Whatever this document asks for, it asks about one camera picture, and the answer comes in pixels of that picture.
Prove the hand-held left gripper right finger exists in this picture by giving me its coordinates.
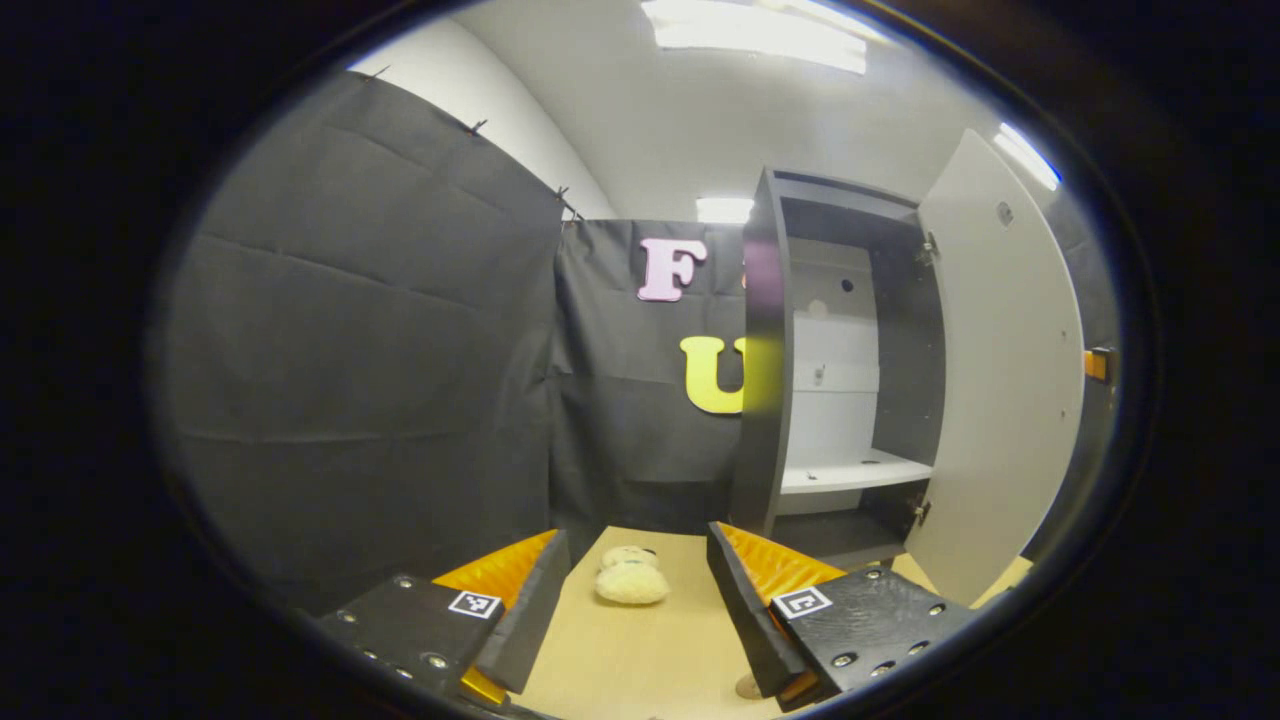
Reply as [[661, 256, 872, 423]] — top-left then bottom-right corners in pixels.
[[706, 521, 978, 714]]

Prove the dark grey cabinet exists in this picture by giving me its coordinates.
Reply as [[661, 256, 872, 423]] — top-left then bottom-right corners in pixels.
[[730, 167, 946, 571]]

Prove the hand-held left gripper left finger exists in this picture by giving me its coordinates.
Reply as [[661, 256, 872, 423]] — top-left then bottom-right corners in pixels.
[[318, 529, 572, 709]]

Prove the white cabinet shelf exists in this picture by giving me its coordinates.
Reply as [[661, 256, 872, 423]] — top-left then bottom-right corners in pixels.
[[780, 448, 933, 496]]

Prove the light grey cabinet door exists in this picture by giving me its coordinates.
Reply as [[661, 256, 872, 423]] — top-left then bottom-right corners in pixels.
[[905, 128, 1086, 608]]

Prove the cream plush toy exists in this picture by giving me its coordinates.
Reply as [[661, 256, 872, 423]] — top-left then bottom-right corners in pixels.
[[595, 546, 671, 606]]

